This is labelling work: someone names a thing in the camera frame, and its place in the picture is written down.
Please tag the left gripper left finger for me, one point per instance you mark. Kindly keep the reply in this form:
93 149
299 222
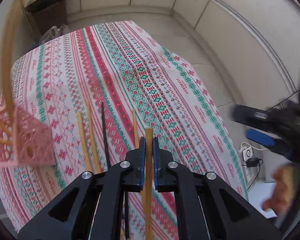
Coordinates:
91 206

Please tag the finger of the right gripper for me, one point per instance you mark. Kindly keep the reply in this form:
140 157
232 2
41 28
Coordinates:
277 146
276 121

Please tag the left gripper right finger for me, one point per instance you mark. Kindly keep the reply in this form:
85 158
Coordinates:
206 206

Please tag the pink plastic lattice basket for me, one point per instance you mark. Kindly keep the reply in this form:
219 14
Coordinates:
24 140

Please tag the blurred chopstick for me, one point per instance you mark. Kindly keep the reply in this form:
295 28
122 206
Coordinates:
6 52

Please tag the wooden chopstick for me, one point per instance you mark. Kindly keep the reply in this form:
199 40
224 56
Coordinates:
148 183
83 142
92 139
135 127

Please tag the person's right hand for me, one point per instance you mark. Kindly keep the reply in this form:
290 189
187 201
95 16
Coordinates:
283 191

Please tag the white power strip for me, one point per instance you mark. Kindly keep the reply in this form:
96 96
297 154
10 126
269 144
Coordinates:
247 153

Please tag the black chopstick on cloth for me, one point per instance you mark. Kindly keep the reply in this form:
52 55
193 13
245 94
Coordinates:
106 150

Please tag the patterned red green tablecloth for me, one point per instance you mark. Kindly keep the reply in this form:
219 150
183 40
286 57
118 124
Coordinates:
121 65

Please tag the clear plastic bag on floor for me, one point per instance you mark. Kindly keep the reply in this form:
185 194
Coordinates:
54 32

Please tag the black plug with cable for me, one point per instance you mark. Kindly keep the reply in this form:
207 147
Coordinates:
251 163

